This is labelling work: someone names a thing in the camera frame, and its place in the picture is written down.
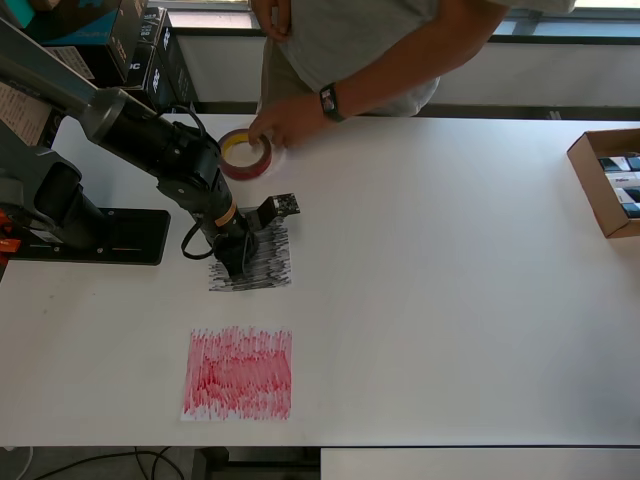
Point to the person left hand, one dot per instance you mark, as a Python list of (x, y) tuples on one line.
[(295, 120)]

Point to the dark printed carton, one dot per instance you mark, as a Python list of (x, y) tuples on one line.
[(172, 80)]

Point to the small black and white box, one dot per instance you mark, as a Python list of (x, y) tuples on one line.
[(617, 164)]

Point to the person torso in grey shirt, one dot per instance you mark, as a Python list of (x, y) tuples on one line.
[(360, 35)]

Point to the black carton with white print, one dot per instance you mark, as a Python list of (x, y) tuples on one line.
[(152, 27)]

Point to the white tape roll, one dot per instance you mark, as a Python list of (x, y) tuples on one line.
[(278, 159)]

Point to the open brown cardboard tray box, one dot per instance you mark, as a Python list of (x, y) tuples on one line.
[(595, 200)]

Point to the orange table clamp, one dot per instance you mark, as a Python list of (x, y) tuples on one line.
[(9, 245)]

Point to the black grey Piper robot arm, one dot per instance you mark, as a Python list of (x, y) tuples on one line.
[(140, 130)]

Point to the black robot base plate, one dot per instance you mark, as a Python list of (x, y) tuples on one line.
[(140, 240)]

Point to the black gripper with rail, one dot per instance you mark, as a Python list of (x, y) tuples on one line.
[(235, 255)]

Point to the person left forearm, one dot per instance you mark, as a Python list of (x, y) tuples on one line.
[(415, 70)]

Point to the black wrist watch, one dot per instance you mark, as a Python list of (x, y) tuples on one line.
[(331, 102)]

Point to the camera circuit board on bracket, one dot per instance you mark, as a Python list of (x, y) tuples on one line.
[(285, 202)]

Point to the black carton with white label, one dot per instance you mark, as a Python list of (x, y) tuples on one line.
[(110, 65)]

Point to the small white printed box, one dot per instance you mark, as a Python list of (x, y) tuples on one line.
[(622, 180)]

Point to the black scribbled paper sheet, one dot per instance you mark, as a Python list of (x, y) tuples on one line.
[(270, 270)]

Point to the teal and black carton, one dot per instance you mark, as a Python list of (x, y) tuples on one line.
[(75, 22)]

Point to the red scribbled paper sheet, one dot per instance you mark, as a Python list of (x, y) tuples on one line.
[(240, 375)]

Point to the large printed cardboard box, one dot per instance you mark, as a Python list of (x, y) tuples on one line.
[(15, 115)]

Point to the person right hand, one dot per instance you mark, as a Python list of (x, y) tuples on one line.
[(272, 20)]

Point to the red tape roll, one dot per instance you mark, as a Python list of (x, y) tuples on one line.
[(240, 172)]

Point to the small dark box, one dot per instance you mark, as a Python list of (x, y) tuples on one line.
[(629, 196), (632, 211)]

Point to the white side table top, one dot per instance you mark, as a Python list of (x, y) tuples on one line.
[(475, 465)]

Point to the dark table leg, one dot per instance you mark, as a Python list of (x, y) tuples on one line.
[(210, 465)]

